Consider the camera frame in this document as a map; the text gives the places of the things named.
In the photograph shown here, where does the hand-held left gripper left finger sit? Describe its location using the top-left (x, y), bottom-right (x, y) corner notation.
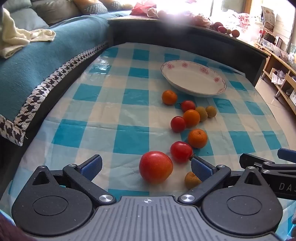
top-left (32, 155), bottom-right (117, 205)

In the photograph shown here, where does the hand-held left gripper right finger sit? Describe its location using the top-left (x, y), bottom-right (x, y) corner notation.
top-left (178, 156), bottom-right (264, 205)

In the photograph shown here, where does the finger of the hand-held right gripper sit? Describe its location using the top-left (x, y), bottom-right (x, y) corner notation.
top-left (239, 153), bottom-right (296, 174)
top-left (277, 148), bottom-right (296, 161)

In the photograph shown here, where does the red cherry tomato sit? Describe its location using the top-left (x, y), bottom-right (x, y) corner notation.
top-left (181, 100), bottom-right (196, 113)
top-left (171, 116), bottom-right (186, 133)
top-left (170, 141), bottom-right (193, 163)

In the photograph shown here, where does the small orange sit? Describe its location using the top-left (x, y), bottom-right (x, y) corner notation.
top-left (187, 129), bottom-right (208, 149)
top-left (162, 90), bottom-right (178, 105)
top-left (183, 109), bottom-right (201, 128)

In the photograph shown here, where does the large red tomato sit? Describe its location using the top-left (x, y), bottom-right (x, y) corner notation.
top-left (139, 151), bottom-right (174, 185)

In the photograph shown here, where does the white floral plate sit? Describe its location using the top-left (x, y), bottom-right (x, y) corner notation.
top-left (161, 60), bottom-right (227, 97)

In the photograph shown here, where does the blue checkered tablecloth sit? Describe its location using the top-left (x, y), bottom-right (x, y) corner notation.
top-left (5, 42), bottom-right (296, 241)

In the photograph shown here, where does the white paper bundle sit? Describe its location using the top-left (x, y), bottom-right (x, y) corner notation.
top-left (270, 70), bottom-right (287, 85)

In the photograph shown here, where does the wooden cabinet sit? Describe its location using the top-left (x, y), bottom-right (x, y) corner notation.
top-left (254, 42), bottom-right (296, 109)

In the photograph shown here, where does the maroon clothing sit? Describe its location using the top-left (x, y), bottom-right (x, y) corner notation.
top-left (0, 212), bottom-right (30, 241)

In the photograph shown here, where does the blue blanket with houndstooth trim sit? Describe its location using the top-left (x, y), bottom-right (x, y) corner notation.
top-left (0, 10), bottom-right (130, 146)

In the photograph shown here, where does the dark woven basket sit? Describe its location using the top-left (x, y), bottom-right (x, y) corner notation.
top-left (262, 31), bottom-right (275, 43)

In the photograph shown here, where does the dark wooden table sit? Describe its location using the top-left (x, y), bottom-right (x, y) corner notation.
top-left (0, 17), bottom-right (269, 200)

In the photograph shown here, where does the white bag with red print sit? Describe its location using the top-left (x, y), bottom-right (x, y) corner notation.
top-left (228, 13), bottom-right (263, 42)

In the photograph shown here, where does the desk calendar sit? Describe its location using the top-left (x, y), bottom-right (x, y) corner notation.
top-left (261, 6), bottom-right (275, 30)

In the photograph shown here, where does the clear bag of fruit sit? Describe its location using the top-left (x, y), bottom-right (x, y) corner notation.
top-left (147, 7), bottom-right (213, 28)

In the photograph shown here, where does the cream white cloth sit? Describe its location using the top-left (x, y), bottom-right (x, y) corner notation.
top-left (0, 8), bottom-right (56, 59)

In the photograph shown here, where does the orange houndstooth pillow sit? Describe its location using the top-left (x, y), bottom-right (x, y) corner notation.
top-left (102, 0), bottom-right (133, 11)
top-left (73, 0), bottom-right (108, 15)

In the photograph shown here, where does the blue-grey cushion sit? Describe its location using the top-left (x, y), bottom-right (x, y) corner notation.
top-left (9, 10), bottom-right (50, 30)

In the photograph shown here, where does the grey sofa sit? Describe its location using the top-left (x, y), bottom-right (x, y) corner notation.
top-left (30, 0), bottom-right (81, 25)

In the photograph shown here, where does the red plastic bag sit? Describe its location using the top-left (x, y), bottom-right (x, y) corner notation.
top-left (131, 1), bottom-right (160, 16)

